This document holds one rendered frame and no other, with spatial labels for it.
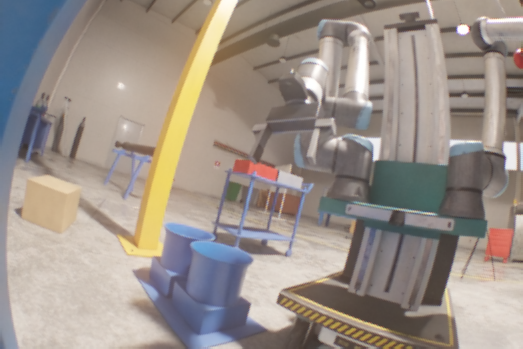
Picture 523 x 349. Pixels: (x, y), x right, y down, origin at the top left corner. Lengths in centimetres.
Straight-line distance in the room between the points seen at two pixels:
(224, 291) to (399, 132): 107
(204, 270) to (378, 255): 76
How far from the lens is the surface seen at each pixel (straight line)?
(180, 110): 188
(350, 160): 95
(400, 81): 133
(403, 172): 105
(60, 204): 182
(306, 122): 52
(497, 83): 117
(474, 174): 90
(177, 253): 127
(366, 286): 112
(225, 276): 101
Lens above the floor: 67
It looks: 10 degrees up
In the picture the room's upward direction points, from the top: 14 degrees clockwise
